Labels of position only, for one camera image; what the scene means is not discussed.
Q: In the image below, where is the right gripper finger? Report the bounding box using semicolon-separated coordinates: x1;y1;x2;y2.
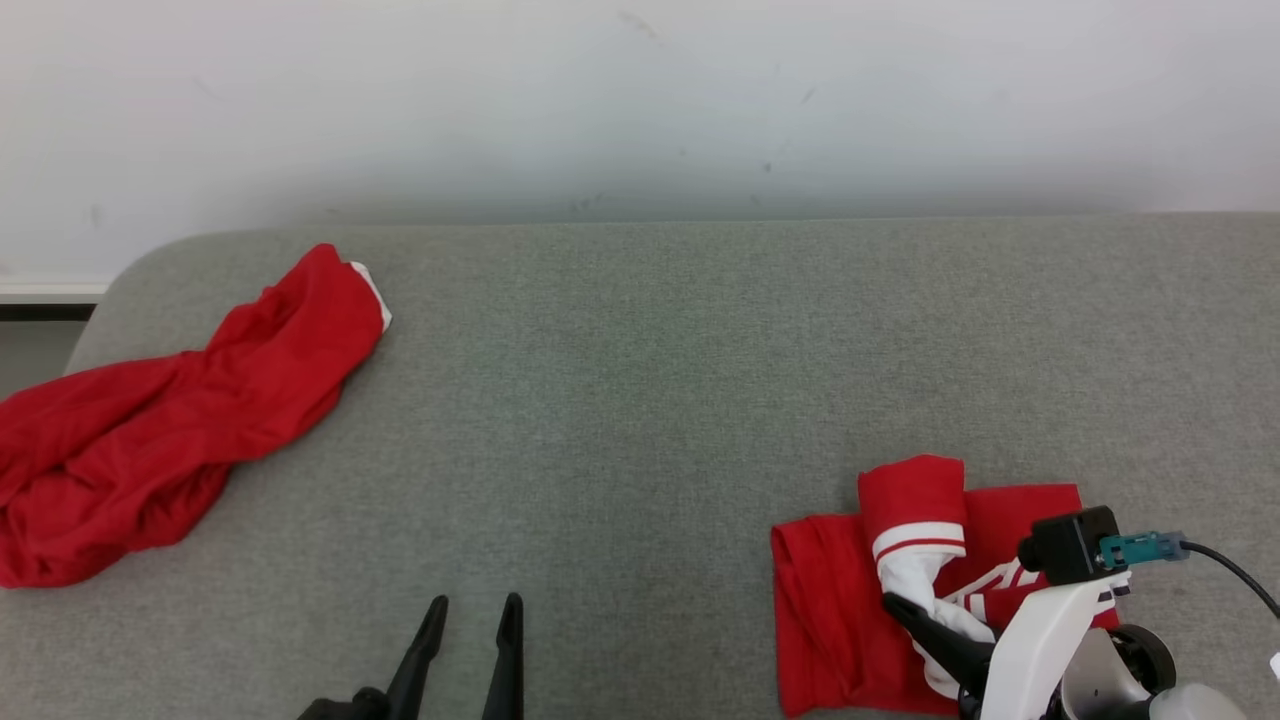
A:
882;592;998;701

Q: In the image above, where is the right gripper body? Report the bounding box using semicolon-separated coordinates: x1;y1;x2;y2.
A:
1050;624;1179;720

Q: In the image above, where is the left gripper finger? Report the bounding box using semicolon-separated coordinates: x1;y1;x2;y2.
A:
385;595;449;720
483;592;525;720

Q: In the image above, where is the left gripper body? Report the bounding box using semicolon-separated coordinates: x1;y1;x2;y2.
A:
296;686;392;720

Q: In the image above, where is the red white basketball jersey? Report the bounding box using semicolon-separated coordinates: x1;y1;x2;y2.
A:
770;455;1123;719

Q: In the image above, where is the grey fabric table cover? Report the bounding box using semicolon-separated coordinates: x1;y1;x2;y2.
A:
0;212;1280;720

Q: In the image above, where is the black white baseboard strip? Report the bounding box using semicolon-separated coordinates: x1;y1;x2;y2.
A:
0;283;109;323

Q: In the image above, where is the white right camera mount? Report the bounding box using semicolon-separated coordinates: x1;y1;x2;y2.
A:
978;570;1133;720

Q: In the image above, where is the teal right camera connector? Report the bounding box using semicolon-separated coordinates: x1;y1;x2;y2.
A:
1098;531;1188;571

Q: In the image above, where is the black right camera cable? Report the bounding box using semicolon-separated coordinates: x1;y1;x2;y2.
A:
1180;540;1280;621

